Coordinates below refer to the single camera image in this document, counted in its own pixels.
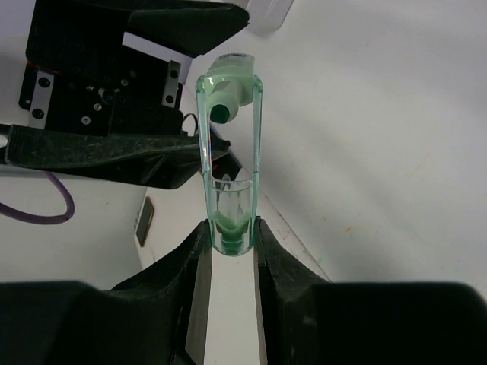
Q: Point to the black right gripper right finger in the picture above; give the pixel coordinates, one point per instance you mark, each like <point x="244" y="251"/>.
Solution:
<point x="304" y="319"/>

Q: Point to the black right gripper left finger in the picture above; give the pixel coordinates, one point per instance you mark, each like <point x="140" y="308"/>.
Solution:
<point x="158" y="316"/>

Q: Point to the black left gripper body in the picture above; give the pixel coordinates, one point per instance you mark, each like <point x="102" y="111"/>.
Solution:
<point x="86" y="74"/>

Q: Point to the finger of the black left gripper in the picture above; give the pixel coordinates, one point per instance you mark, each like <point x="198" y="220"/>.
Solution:
<point x="159" y="161"/>
<point x="192" y="28"/>

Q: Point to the green highlighter pen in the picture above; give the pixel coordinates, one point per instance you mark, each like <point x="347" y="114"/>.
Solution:
<point x="230" y="94"/>

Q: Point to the white compartment organizer box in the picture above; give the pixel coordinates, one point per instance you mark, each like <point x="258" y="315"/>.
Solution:
<point x="266" y="16"/>

